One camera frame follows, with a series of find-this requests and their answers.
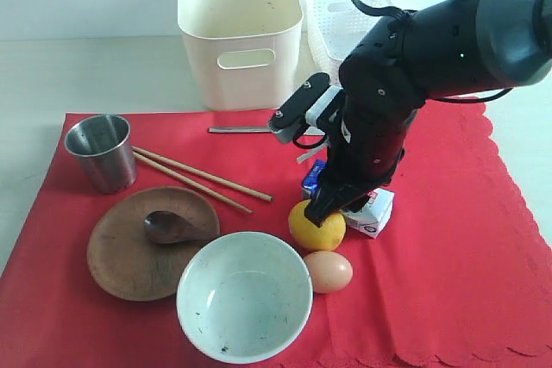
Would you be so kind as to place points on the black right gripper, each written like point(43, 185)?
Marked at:
point(363, 156)

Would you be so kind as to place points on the small milk carton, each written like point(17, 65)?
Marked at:
point(374, 214)

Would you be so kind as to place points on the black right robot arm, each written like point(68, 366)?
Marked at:
point(452, 48)

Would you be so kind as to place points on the yellow lemon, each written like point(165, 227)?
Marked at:
point(327, 237)

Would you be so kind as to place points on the brown egg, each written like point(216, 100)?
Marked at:
point(329, 271)

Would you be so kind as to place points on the upper wooden chopstick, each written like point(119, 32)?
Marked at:
point(187, 168)

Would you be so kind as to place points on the wooden chopstick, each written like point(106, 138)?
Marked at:
point(187, 168)
point(196, 186)

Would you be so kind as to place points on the pale green ceramic bowl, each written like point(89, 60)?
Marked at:
point(244, 297)

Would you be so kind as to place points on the red table cloth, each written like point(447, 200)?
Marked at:
point(459, 276)

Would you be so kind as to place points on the lower wooden chopstick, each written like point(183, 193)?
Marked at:
point(196, 186)

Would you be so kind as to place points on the silver table knife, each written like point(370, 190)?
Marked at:
point(239, 130)

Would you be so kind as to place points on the white perforated plastic basket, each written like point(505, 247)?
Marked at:
point(334, 28)

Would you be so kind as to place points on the dark wooden spoon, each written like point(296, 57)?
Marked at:
point(164, 227)

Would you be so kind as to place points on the cream plastic storage bin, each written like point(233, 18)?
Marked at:
point(243, 54)

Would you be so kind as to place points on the brown wooden plate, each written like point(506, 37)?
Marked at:
point(126, 264)

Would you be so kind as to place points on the stainless steel cup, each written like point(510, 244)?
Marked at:
point(101, 144)

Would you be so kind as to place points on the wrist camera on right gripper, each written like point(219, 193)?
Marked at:
point(315, 104)

